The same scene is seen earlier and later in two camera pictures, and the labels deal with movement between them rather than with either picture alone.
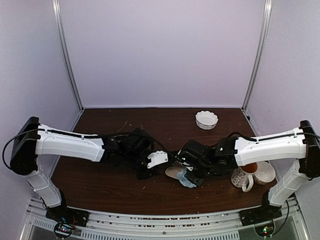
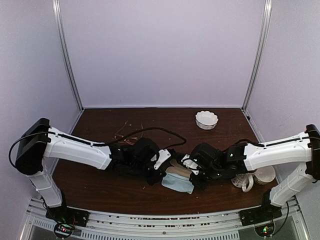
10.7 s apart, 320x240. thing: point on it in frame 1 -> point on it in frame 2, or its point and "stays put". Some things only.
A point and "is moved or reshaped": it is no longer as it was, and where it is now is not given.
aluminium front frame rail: x=226 y=225 stays put
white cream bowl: x=265 y=172 stays put
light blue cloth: x=184 y=180 is moved or reshaped
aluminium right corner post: x=260 y=54 stays put
